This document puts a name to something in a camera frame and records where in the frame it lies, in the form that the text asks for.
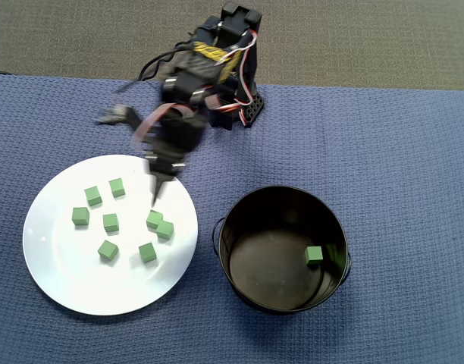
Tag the white round plate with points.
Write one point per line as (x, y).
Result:
(84, 288)

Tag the blue woven table cloth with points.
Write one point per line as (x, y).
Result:
(368, 151)

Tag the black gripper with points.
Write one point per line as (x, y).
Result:
(161, 166)

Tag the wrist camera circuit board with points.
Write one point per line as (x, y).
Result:
(112, 115)

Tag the green cube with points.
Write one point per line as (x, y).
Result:
(108, 250)
(93, 196)
(117, 187)
(165, 230)
(110, 222)
(153, 218)
(314, 255)
(80, 216)
(147, 253)

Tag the black metal bucket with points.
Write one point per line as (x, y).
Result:
(247, 265)

